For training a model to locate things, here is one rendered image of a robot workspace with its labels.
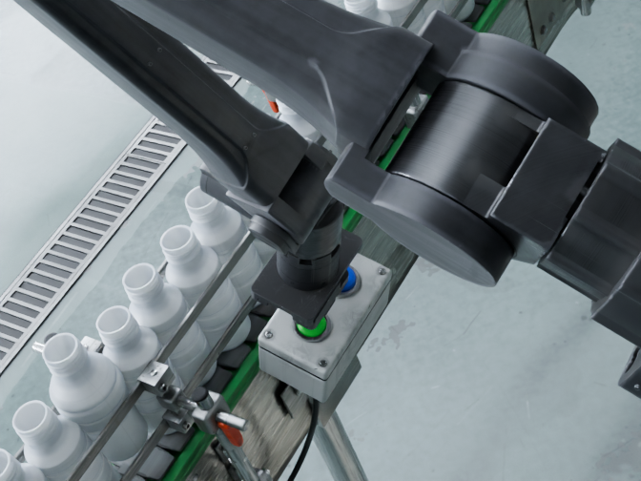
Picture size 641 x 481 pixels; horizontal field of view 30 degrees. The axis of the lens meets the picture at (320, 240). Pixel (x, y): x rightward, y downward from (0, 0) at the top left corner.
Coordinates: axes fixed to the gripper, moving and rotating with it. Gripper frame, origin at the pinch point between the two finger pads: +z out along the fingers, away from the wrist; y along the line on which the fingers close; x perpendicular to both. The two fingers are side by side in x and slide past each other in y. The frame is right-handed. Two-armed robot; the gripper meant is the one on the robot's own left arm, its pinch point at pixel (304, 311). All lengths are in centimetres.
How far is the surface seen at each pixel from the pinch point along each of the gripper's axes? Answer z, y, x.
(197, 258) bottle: 3.9, -1.7, -13.8
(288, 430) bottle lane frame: 28.8, 0.9, -0.8
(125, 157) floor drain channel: 162, -96, -106
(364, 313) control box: 1.6, -3.6, 4.9
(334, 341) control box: 1.4, 0.7, 3.8
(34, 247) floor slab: 164, -61, -111
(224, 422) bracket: 6.0, 11.9, -2.1
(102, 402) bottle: 3.8, 16.8, -12.9
